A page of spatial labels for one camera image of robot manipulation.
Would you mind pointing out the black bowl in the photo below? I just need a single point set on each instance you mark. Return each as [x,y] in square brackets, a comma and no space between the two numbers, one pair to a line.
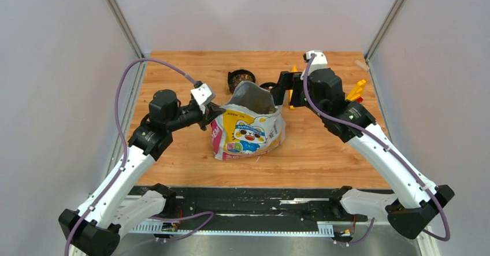
[234,78]
[268,85]

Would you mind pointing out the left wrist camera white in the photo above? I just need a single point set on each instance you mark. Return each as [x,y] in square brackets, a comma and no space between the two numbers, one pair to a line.
[203,94]

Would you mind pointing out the pet food bag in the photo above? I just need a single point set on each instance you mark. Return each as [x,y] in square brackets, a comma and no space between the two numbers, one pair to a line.
[250,126]

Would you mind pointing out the black bowl left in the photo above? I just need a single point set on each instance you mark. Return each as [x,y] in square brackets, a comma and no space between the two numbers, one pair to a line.
[234,78]

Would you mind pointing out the left aluminium frame post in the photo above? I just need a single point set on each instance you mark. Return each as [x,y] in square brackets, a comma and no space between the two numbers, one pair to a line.
[125,27]

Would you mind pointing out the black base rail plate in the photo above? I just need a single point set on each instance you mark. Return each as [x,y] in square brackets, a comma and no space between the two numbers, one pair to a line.
[258,209]

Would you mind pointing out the right aluminium frame post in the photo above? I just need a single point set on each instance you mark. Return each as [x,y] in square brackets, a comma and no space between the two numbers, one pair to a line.
[385,26]

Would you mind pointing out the black bowl right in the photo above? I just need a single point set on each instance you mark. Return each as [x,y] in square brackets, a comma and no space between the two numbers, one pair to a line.
[268,85]

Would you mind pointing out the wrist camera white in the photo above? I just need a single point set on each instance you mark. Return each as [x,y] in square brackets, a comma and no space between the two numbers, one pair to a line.
[316,59]
[203,94]

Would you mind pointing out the colourful toy block figure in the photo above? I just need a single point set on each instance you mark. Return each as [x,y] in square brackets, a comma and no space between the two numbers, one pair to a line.
[357,92]

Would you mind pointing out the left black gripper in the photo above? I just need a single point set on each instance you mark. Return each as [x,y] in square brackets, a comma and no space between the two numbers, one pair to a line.
[212,111]

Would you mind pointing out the aluminium frame post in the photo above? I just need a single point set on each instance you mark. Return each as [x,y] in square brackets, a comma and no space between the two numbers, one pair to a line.
[125,27]
[385,26]

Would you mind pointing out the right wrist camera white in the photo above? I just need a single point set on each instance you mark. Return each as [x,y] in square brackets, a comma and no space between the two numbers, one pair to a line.
[316,59]

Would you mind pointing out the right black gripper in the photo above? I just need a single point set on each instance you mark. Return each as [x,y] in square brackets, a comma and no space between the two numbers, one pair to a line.
[288,80]

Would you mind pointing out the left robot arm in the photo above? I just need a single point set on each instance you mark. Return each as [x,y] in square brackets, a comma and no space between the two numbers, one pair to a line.
[99,223]

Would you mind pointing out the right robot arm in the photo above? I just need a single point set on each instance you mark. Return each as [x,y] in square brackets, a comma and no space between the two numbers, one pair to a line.
[415,200]

